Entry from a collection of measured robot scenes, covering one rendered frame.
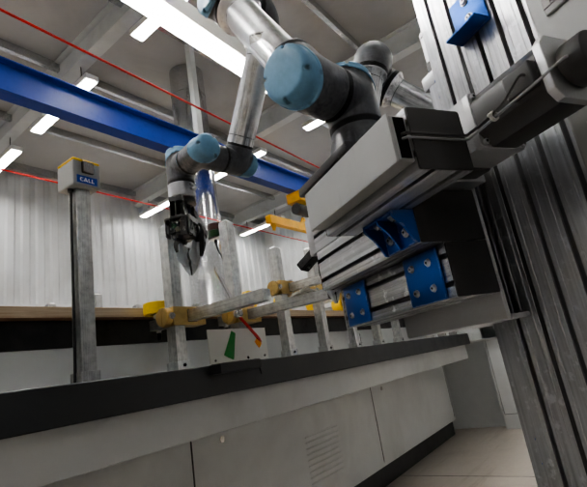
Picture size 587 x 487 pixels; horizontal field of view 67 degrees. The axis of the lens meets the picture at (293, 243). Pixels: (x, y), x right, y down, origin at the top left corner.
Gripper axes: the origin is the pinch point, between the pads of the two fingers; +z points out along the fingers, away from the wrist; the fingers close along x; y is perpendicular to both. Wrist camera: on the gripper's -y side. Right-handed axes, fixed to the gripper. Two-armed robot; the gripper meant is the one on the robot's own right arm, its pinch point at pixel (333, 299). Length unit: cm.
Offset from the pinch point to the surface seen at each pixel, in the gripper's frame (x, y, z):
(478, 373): 263, -33, 44
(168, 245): -30.5, -31.7, -21.2
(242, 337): -5.3, -30.9, 5.4
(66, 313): -50, -50, -6
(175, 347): -30.7, -32.3, 6.6
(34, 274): 269, -738, -211
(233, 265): -4.8, -31.6, -18.0
